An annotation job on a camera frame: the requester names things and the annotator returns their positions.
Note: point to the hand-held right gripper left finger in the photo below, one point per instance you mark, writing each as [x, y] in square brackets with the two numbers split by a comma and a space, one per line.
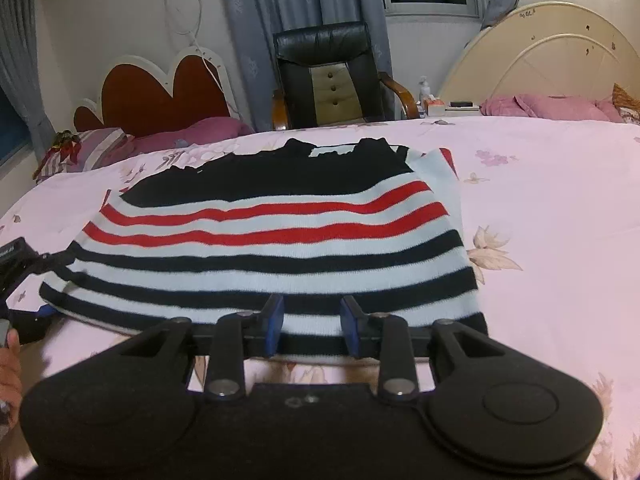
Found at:
[275, 327]

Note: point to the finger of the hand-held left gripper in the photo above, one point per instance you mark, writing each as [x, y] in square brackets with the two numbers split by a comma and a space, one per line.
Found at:
[55, 260]
[30, 325]

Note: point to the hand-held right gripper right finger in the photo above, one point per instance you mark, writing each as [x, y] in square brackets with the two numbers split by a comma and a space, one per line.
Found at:
[350, 330]

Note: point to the striped knit sweater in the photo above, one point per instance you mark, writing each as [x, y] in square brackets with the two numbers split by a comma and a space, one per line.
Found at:
[280, 240]

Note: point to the person's left hand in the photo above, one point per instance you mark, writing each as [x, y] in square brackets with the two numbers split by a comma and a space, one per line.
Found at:
[10, 380]

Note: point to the striped pillow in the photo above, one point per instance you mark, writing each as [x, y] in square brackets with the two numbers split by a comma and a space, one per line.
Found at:
[95, 147]

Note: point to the dark side window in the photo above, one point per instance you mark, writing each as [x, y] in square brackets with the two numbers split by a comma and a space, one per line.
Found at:
[11, 130]

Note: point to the red heart-shaped headboard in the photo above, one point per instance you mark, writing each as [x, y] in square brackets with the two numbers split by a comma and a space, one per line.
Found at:
[150, 100]

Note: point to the purple pillow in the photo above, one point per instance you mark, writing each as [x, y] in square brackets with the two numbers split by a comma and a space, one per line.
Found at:
[200, 132]

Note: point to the pink floral bed sheet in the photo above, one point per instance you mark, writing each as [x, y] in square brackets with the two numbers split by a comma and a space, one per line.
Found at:
[540, 220]

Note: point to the tissue box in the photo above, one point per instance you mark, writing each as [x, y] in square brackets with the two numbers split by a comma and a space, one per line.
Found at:
[434, 107]

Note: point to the cream nightstand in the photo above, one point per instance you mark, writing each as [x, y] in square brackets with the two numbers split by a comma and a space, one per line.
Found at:
[457, 111]

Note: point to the small black box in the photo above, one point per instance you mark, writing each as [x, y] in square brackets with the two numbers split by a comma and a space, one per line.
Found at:
[461, 105]

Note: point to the black leather armchair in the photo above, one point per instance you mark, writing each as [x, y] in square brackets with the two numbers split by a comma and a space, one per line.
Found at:
[325, 80]

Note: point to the white pump bottle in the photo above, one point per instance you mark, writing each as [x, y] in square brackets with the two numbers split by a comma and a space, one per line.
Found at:
[424, 89]

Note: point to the pink pillow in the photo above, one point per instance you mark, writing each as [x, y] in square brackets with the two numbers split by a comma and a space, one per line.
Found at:
[545, 107]

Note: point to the cream arched headboard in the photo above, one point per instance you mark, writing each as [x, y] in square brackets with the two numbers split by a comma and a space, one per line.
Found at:
[545, 55]

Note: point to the orange patterned cloth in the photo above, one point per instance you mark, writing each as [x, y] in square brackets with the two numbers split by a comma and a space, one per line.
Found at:
[627, 102]

